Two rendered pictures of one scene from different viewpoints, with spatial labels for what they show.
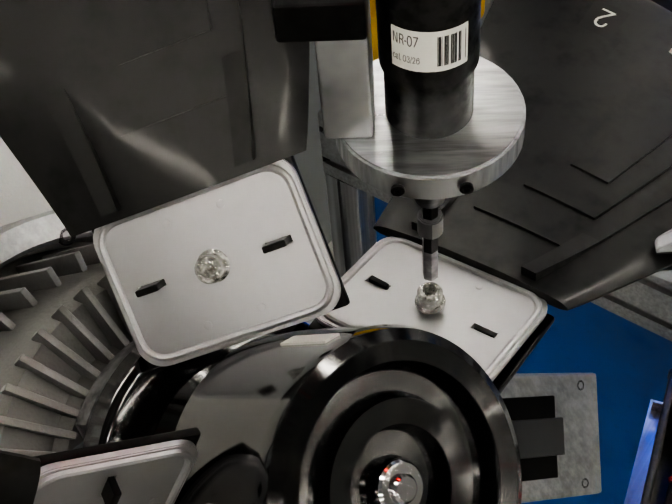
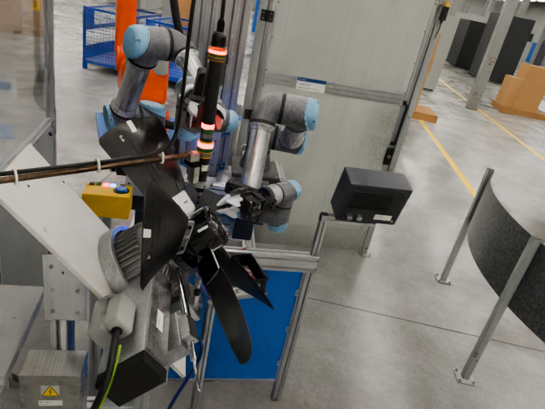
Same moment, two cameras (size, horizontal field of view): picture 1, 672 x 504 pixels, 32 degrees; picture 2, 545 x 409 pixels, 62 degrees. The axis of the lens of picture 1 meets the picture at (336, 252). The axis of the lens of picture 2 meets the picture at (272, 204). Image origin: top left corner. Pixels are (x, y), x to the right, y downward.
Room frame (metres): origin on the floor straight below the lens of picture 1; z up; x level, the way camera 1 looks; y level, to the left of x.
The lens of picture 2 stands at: (-0.51, 0.78, 1.83)
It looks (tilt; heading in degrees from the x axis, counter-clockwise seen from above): 26 degrees down; 305
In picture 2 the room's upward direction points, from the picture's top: 12 degrees clockwise
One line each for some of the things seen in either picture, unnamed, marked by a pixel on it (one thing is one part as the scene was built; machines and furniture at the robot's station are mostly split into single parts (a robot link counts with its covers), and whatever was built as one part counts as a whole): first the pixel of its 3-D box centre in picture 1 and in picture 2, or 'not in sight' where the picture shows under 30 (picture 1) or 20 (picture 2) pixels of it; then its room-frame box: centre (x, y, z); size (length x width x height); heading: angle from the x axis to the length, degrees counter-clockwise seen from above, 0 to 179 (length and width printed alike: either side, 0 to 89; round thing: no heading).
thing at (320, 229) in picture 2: not in sight; (319, 234); (0.24, -0.68, 0.96); 0.03 x 0.03 x 0.20; 49
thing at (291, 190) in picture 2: not in sight; (285, 192); (0.30, -0.46, 1.17); 0.11 x 0.08 x 0.09; 86
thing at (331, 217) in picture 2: not in sight; (347, 219); (0.17, -0.75, 1.04); 0.24 x 0.03 x 0.03; 49
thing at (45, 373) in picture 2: not in sight; (55, 391); (0.36, 0.36, 0.73); 0.15 x 0.09 x 0.22; 49
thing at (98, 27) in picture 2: not in sight; (123, 39); (6.63, -4.04, 0.49); 1.27 x 0.88 x 0.98; 123
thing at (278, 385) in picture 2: not in sight; (290, 338); (0.24, -0.68, 0.39); 0.04 x 0.04 x 0.78; 49
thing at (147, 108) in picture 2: not in sight; (150, 117); (1.09, -0.45, 1.20); 0.13 x 0.12 x 0.14; 76
